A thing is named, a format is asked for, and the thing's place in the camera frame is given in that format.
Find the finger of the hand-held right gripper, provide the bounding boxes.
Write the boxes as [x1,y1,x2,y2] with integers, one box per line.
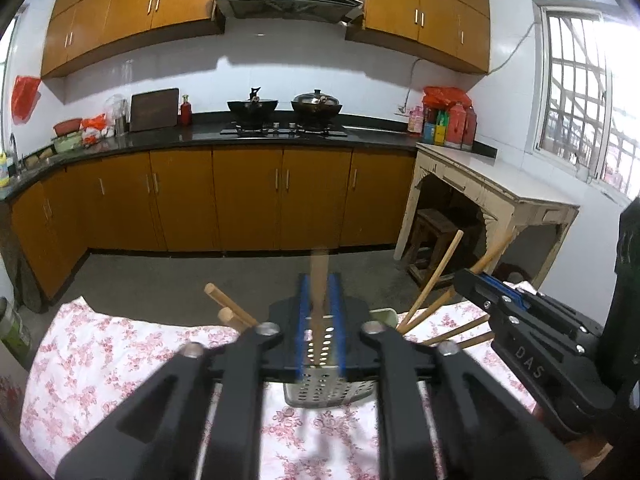
[452,268,524,319]
[481,273,602,337]

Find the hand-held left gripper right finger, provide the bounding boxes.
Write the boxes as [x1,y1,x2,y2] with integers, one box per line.
[330,273,583,480]

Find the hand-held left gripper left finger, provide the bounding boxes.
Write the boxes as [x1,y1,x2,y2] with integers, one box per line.
[55,274,312,480]

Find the thick wooden utensil handle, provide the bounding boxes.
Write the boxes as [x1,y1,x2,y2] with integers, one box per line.
[400,231,515,335]

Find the thin wooden chopstick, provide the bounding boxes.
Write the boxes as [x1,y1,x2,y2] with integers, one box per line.
[421,315,492,346]
[459,331,496,351]

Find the slotted metal spatula wooden handle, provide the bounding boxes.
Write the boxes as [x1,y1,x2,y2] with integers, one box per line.
[282,250,379,410]

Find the person's right forearm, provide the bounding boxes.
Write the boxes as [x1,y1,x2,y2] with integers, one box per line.
[602,195,640,451]

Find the dark wooden stool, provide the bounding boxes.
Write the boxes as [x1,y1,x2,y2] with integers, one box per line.
[406,207,483,291]

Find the beige side table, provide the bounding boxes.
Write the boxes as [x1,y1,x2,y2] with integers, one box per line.
[394,142,581,286]

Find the wooden base cabinets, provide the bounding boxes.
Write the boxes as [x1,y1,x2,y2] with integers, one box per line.
[10,147,418,301]

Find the green and yellow bottles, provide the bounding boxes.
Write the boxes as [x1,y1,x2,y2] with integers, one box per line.
[422,109,448,146]

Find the red floral tablecloth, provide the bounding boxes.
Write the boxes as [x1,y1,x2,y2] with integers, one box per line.
[20,280,551,480]

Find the gas stove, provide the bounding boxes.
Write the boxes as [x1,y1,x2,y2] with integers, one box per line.
[220,121,348,138]

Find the barred window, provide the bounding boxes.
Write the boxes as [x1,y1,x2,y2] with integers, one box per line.
[532,0,640,196]

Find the black wok with lid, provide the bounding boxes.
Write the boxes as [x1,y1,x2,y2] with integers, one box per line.
[291,89,344,128]

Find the black kitchen countertop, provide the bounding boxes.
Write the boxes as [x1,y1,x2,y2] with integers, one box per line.
[0,110,498,203]

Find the dark wooden cutting board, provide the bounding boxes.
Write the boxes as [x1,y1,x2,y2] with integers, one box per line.
[129,88,180,132]

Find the clear jar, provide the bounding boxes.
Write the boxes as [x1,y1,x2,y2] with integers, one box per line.
[105,94,128,137]

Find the orange and white plastic bag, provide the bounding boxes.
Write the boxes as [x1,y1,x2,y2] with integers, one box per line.
[80,113,115,147]

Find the green lidded jar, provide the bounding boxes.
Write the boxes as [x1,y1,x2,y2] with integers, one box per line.
[0,297,32,361]

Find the green basin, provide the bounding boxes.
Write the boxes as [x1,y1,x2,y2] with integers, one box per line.
[52,132,85,154]

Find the hanging red plastic bag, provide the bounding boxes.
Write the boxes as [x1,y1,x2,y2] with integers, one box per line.
[11,75,42,125]

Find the short wooden utensil handle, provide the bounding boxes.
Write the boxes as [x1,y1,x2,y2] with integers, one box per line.
[218,308,249,334]

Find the black wok with handle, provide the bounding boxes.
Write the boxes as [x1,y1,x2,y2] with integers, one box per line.
[227,87,279,128]

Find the wall cable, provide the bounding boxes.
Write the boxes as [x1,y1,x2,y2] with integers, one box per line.
[397,25,543,116]

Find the short wooden wall cabinets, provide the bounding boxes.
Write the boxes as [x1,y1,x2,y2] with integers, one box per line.
[346,0,491,75]

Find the long wooden wall cabinets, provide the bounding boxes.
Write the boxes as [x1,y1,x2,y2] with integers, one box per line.
[41,0,226,79]

